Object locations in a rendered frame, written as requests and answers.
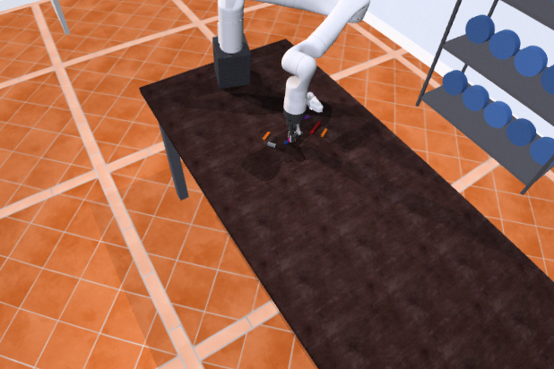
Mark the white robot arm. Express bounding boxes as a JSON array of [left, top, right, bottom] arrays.
[[218, 0, 370, 115]]

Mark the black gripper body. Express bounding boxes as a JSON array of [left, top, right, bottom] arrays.
[[283, 107, 306, 129]]

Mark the red rod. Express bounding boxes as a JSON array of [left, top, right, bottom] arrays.
[[310, 121, 321, 134]]

